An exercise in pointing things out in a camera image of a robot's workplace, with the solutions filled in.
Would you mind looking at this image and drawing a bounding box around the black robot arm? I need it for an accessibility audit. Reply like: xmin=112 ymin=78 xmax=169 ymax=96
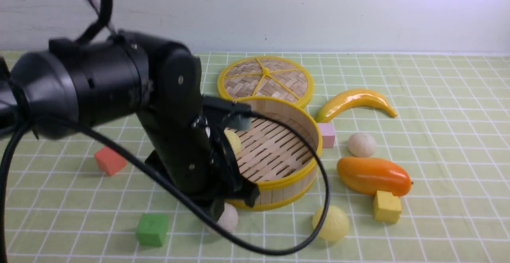
xmin=1 ymin=31 xmax=260 ymax=220

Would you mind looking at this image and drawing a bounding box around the green checkered tablecloth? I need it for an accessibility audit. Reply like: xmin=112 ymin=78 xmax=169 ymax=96
xmin=5 ymin=53 xmax=510 ymax=263

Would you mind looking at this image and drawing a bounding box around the yellow bun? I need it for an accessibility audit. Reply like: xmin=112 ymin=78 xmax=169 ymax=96
xmin=317 ymin=205 xmax=350 ymax=242
xmin=224 ymin=130 xmax=241 ymax=154

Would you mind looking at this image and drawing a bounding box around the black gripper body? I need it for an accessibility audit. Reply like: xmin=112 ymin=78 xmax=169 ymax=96
xmin=138 ymin=97 xmax=260 ymax=208

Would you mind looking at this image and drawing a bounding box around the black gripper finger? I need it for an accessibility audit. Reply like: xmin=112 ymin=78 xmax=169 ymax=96
xmin=207 ymin=199 xmax=225 ymax=222

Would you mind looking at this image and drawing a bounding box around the pink foam cube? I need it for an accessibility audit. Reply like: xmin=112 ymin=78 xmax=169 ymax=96
xmin=317 ymin=122 xmax=336 ymax=149

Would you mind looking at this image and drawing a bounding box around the green foam cube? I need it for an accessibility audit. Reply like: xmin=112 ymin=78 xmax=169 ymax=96
xmin=135 ymin=213 xmax=169 ymax=247

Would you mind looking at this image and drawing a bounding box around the yellow foam cube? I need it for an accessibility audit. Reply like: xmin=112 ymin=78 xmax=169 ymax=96
xmin=373 ymin=190 xmax=402 ymax=224

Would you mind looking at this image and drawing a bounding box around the orange plastic mango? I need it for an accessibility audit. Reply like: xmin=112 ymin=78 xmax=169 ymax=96
xmin=337 ymin=157 xmax=414 ymax=196

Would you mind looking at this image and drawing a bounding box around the woven bamboo steamer lid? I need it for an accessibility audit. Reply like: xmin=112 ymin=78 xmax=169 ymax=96
xmin=217 ymin=56 xmax=314 ymax=108

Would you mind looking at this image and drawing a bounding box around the red foam cube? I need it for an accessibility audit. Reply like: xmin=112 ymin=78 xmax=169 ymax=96
xmin=94 ymin=146 xmax=127 ymax=176

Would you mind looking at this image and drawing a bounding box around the yellow plastic banana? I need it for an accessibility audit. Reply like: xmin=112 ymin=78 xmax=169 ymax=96
xmin=314 ymin=88 xmax=398 ymax=123

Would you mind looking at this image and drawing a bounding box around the bamboo steamer tray yellow rim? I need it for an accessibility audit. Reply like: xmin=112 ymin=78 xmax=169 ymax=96
xmin=237 ymin=96 xmax=323 ymax=211

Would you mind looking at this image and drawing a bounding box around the white bun front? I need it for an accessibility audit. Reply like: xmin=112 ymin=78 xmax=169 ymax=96
xmin=217 ymin=203 xmax=239 ymax=234

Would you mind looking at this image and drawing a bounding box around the white bun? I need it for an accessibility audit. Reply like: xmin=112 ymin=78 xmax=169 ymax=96
xmin=217 ymin=203 xmax=239 ymax=234
xmin=347 ymin=132 xmax=377 ymax=157

